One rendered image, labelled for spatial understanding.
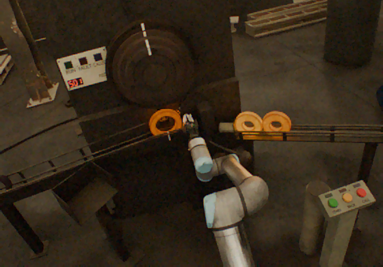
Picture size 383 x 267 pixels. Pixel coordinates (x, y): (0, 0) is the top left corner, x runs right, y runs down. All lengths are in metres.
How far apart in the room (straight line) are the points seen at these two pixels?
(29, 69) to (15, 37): 0.43
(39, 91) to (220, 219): 3.73
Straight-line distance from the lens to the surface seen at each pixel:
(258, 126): 1.72
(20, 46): 4.32
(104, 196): 1.67
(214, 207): 1.10
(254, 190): 1.13
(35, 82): 4.46
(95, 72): 1.70
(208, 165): 1.56
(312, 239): 1.90
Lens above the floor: 1.73
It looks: 34 degrees down
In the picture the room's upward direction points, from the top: 11 degrees counter-clockwise
